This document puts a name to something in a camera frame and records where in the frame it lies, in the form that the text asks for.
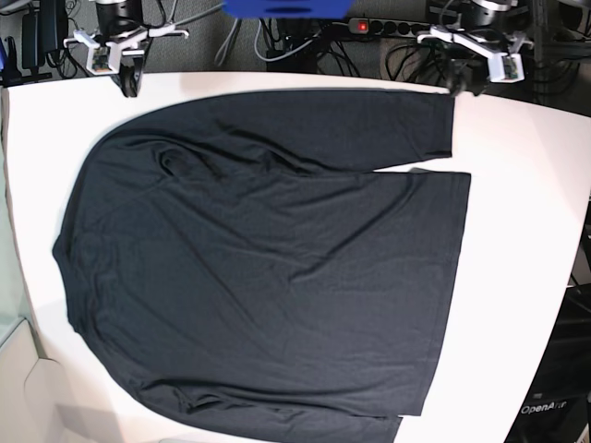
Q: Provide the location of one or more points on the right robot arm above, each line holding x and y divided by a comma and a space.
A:
115, 17

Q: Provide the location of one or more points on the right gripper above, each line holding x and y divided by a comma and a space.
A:
128, 79

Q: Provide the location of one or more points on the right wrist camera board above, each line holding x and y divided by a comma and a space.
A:
98, 61

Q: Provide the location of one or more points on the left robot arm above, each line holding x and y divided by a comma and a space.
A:
480, 17

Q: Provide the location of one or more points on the black power strip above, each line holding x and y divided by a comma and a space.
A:
386, 28

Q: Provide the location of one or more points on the black OpenArm case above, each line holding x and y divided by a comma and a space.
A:
557, 405

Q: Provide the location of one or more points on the black long-sleeve T-shirt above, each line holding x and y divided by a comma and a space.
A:
260, 265

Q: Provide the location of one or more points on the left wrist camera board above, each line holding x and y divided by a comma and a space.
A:
505, 68

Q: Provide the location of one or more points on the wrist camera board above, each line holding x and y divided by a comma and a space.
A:
505, 68
98, 61

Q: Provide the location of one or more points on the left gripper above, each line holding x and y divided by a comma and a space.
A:
502, 45

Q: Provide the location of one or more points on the black stand left background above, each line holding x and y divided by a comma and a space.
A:
42, 29

